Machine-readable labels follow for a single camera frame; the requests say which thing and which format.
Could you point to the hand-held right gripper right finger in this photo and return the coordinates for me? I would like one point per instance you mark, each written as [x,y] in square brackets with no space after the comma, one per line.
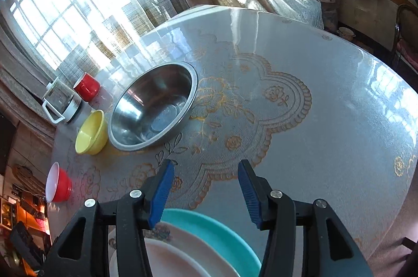
[249,195]

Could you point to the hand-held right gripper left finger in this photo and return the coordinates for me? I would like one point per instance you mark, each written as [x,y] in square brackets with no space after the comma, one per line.
[161,195]

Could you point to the teal plastic plate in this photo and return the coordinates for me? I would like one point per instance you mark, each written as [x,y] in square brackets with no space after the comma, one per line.
[228,241]

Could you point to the large white plate red symbols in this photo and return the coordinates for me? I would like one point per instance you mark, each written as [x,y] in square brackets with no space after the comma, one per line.
[189,237]

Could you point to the small white rose plate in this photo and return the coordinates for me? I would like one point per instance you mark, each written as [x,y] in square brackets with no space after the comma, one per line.
[169,260]

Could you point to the stainless steel bowl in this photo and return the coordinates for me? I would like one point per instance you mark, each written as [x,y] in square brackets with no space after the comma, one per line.
[147,110]

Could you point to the yellow bowl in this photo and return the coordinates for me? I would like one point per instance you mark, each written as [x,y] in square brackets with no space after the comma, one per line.
[94,133]

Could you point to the red plastic bowl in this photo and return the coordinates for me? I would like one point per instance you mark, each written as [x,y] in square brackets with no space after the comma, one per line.
[62,185]

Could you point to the red mug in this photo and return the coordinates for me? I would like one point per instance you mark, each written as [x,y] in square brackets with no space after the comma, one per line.
[88,87]

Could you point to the wooden cabinet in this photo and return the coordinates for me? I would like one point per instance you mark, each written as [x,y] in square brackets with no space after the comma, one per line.
[29,208]

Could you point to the white glass electric kettle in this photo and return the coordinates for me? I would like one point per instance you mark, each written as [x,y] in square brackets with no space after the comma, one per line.
[62,97]

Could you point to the sheer woven curtain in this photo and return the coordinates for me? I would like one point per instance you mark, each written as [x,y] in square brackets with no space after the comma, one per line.
[130,12]

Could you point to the small white pot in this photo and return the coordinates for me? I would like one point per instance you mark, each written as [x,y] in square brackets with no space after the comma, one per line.
[346,33]

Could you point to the wooden chair red cushion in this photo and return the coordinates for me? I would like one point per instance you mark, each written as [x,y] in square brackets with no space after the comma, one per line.
[408,48]

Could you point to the large grid window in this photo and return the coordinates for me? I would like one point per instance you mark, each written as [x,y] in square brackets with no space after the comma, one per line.
[49,2]

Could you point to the black wall television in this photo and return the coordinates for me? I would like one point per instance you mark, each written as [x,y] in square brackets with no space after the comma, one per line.
[5,139]

